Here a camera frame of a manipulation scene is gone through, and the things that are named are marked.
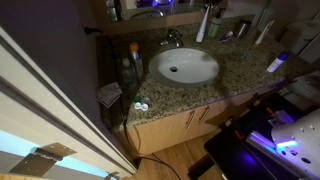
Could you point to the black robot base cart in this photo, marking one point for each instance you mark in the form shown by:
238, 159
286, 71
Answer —
233, 153

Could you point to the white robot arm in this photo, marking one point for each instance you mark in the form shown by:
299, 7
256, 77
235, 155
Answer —
300, 140

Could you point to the chrome tap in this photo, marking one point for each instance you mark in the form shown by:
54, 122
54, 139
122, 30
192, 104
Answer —
172, 36

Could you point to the tall white tube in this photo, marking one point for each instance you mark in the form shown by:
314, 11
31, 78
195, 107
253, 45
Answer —
202, 28

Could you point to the small white blue tube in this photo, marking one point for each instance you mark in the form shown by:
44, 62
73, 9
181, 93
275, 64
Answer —
226, 36

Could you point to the white contact lens case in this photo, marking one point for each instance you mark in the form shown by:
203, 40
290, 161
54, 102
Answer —
141, 106

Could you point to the clear plastic bottle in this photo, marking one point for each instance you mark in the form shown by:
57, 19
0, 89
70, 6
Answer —
128, 76

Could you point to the clear bottle with orange cap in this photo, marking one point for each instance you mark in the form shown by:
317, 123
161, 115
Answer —
136, 63

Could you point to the white oval sink basin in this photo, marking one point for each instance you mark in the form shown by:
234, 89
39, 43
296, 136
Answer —
190, 66

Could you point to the wooden vanity cabinet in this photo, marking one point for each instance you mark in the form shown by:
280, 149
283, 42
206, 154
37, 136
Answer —
166, 131

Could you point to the patterned paper box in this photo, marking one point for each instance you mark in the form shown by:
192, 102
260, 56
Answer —
108, 94

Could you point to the green soap dispenser bottle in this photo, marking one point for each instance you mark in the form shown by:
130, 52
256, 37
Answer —
214, 28

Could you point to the metal cup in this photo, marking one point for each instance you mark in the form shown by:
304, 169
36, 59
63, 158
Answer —
242, 29

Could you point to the white bottle with blue cap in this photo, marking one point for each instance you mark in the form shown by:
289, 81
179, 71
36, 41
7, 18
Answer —
275, 63

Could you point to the white door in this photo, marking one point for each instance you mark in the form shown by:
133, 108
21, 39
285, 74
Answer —
40, 110

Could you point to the large brass door hinge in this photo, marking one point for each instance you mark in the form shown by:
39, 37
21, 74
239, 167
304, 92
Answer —
40, 160

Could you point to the white toilet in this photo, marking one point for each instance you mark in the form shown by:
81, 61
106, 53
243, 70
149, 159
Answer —
305, 36

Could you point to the wall mirror with wooden frame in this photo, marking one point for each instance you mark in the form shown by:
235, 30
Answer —
146, 13

